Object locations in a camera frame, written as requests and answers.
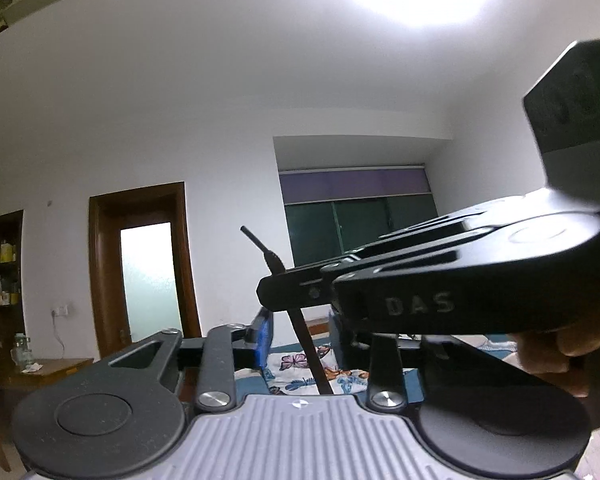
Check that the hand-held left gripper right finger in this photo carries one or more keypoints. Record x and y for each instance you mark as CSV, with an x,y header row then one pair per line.
x,y
341,346

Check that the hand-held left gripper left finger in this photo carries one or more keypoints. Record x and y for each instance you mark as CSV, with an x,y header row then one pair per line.
x,y
262,340

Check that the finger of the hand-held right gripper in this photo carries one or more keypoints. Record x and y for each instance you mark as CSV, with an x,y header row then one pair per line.
x,y
290,290
405,300

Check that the person's right hand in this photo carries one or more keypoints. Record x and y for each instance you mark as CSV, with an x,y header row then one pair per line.
x,y
545,352

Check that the butterfly print pillow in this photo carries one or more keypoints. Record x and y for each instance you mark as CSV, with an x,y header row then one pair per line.
x,y
290,365

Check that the dark window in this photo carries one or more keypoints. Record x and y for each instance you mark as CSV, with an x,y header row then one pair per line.
x,y
360,230

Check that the wooden door with frosted glass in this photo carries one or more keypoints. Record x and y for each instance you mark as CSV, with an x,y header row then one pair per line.
x,y
145,280

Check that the wooden side desk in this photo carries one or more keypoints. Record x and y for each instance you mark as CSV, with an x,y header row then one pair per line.
x,y
55,367

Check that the glass jar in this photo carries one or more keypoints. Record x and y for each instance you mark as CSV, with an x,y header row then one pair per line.
x,y
22,350

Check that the dark wooden cabinet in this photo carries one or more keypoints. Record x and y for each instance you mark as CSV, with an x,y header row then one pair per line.
x,y
2,270

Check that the white wall socket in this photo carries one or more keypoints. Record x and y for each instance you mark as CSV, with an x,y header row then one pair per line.
x,y
61,310

